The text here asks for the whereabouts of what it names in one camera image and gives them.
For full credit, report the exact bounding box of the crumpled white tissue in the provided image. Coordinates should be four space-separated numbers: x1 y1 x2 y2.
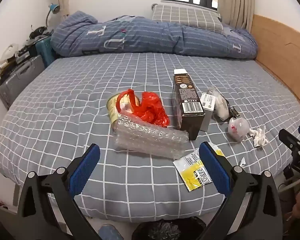
249 126 269 148

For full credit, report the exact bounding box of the yellow white packet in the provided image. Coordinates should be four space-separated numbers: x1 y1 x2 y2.
173 142 225 192

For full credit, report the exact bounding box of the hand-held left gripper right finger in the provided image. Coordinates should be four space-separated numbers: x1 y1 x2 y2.
197 142 283 240

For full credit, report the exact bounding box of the grey suitcase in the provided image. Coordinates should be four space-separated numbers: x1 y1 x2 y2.
0 54 46 110

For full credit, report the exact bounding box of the teal suitcase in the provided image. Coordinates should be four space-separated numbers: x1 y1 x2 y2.
35 36 57 68

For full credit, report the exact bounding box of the blue striped quilt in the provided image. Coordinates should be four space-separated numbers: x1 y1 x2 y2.
51 11 258 60

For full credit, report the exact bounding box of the yellow paper cup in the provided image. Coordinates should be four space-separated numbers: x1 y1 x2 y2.
107 91 140 127

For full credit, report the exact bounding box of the wooden headboard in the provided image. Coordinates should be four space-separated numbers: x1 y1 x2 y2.
250 14 300 120

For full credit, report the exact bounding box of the clear plastic bag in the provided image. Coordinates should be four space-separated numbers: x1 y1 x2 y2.
228 117 250 142

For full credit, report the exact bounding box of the black lined trash bin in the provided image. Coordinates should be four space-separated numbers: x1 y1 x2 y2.
134 216 207 240

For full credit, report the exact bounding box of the black cable pile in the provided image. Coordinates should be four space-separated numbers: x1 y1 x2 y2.
29 25 53 40

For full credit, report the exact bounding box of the clear bubble wrap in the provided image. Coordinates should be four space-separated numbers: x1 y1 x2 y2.
112 112 190 159

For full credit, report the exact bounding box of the blue desk lamp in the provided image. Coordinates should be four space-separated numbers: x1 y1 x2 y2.
45 3 61 29

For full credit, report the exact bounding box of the blue cloth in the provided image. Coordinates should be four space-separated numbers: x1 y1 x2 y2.
99 224 122 240

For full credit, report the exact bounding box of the red plastic bag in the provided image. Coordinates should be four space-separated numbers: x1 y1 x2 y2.
116 89 170 128

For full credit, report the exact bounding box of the white plastic object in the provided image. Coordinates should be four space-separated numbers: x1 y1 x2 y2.
0 44 19 64

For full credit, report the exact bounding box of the small white box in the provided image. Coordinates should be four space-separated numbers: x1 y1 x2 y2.
199 92 214 132

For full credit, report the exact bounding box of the grey checked pillow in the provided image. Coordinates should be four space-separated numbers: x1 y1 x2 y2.
151 4 224 32

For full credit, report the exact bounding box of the dark brown carton box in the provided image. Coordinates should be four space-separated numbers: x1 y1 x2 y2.
172 69 206 140

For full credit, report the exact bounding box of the bed with grey checked sheet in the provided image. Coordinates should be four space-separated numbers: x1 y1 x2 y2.
0 52 300 220

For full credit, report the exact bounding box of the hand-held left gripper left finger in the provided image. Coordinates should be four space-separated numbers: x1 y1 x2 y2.
17 144 102 240

